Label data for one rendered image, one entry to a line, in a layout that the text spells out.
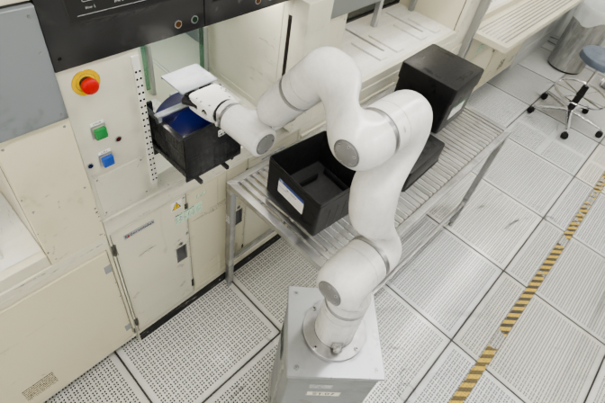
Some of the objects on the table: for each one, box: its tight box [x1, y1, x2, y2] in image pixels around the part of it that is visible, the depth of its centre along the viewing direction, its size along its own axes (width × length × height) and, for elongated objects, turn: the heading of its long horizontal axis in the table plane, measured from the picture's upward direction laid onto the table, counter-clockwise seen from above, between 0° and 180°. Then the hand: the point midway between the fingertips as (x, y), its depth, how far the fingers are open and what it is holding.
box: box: [394, 44, 484, 134], centre depth 208 cm, size 29×29×25 cm
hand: (191, 85), depth 123 cm, fingers closed on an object, 3 cm apart
